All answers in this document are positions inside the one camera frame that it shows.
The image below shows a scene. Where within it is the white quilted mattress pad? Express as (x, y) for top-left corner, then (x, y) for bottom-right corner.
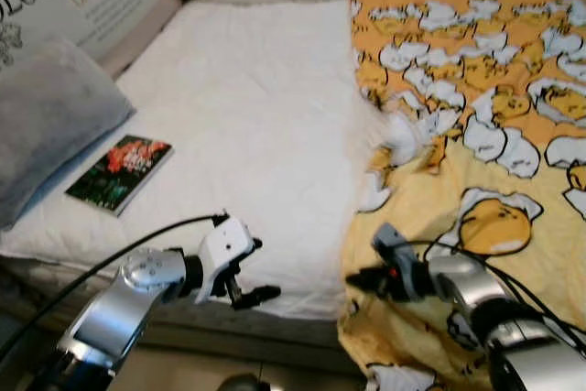
(0, 0), (404, 320)

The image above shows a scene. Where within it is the grey bed base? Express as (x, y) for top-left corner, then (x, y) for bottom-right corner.
(0, 258), (353, 355)

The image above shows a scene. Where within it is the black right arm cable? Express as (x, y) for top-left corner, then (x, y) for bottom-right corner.
(403, 240), (586, 346)

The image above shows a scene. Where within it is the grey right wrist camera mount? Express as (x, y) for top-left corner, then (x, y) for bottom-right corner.
(371, 223), (410, 268)

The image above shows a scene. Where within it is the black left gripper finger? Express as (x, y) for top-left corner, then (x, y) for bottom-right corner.
(240, 285), (283, 311)

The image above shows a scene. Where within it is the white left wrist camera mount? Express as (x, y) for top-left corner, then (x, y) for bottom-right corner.
(195, 217), (265, 302)

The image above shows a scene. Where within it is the grey plush pillow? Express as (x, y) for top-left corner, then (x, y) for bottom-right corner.
(0, 38), (136, 232)

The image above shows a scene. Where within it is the yellow cartoon egg blanket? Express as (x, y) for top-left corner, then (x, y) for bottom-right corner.
(337, 0), (586, 391)

